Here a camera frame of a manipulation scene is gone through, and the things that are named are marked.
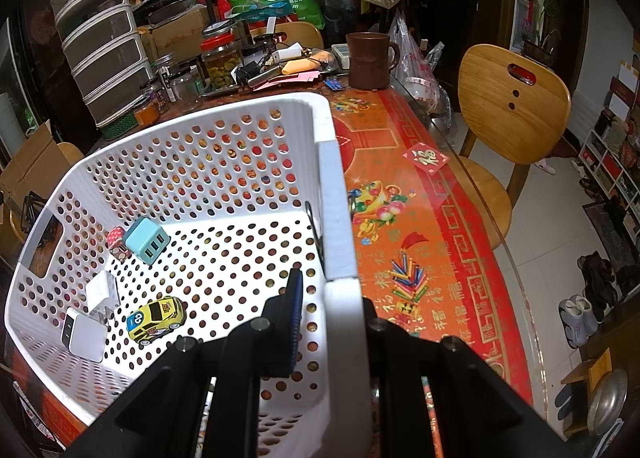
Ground wooden chair with handle slot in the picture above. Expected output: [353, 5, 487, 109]
[452, 44, 572, 251]

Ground glass jar with red lid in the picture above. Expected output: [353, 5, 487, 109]
[200, 32, 243, 88]

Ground small red patterned cube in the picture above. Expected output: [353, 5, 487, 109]
[106, 226, 132, 259]

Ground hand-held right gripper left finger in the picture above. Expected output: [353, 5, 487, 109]
[62, 267, 306, 458]

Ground wooden chair behind table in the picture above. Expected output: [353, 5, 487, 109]
[250, 22, 325, 51]

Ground black folding phone stand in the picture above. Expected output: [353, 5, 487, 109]
[10, 192, 51, 233]

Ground white cubby shelf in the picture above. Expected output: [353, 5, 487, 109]
[577, 55, 640, 203]

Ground white wall charger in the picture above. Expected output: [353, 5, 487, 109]
[85, 270, 121, 319]

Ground round metal pan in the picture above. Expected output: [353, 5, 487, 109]
[586, 368, 628, 436]

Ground wooden chair beside cardboard box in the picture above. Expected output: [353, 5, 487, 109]
[55, 142, 86, 165]

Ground yellow toy car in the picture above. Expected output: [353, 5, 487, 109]
[126, 296, 187, 345]

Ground small wooden stool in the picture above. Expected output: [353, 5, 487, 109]
[560, 348, 613, 394]

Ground open cardboard box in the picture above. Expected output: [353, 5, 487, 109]
[0, 120, 68, 219]

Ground brown cardboard carton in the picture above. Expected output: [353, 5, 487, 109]
[137, 8, 211, 63]

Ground white perforated plastic basket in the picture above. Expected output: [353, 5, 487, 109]
[4, 92, 373, 458]

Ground pair of white shoes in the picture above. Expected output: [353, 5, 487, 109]
[559, 294, 601, 349]

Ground teal multi-port charger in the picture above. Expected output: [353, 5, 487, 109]
[123, 217, 170, 266]

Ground white cube adapter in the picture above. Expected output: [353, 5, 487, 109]
[61, 307, 108, 364]

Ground green plastic basket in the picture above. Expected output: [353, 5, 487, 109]
[97, 110, 141, 141]

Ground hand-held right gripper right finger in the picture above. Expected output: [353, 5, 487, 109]
[362, 297, 563, 458]

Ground clear glass jar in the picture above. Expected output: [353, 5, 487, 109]
[169, 66, 203, 106]

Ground clear plastic bag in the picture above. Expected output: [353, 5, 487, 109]
[389, 10, 453, 119]

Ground brown ceramic mug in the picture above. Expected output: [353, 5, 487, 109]
[345, 32, 401, 90]

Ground potted plant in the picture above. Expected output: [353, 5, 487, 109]
[520, 0, 566, 63]

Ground red square paper sticker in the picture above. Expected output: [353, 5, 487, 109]
[402, 142, 449, 176]

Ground pair of dark shoes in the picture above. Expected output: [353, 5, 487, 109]
[577, 250, 621, 309]

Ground stacked plastic drawer unit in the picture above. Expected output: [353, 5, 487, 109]
[50, 0, 156, 129]

